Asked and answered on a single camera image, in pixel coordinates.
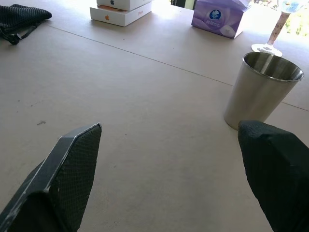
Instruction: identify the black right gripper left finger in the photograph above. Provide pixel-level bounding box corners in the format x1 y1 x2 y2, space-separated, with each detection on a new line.
0 122 102 232

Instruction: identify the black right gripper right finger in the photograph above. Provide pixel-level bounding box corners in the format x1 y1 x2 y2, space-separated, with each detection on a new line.
238 120 309 232

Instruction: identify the black fabric pouch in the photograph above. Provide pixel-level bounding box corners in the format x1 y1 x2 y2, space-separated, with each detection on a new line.
0 4 53 46

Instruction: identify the stainless steel cup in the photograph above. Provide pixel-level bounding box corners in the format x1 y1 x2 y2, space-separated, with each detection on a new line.
223 52 305 131

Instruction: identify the stemmed glass with white base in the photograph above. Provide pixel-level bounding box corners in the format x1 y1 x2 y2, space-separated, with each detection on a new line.
251 0 300 58

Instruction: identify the purple tissue box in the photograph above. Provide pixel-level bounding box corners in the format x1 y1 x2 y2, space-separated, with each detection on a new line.
191 0 253 40

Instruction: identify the white box with orange logo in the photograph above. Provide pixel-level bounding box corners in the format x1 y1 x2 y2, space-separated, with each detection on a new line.
89 4 152 27

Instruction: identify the white box with dark logo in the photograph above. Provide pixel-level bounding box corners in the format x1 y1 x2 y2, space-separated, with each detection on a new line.
96 0 153 12

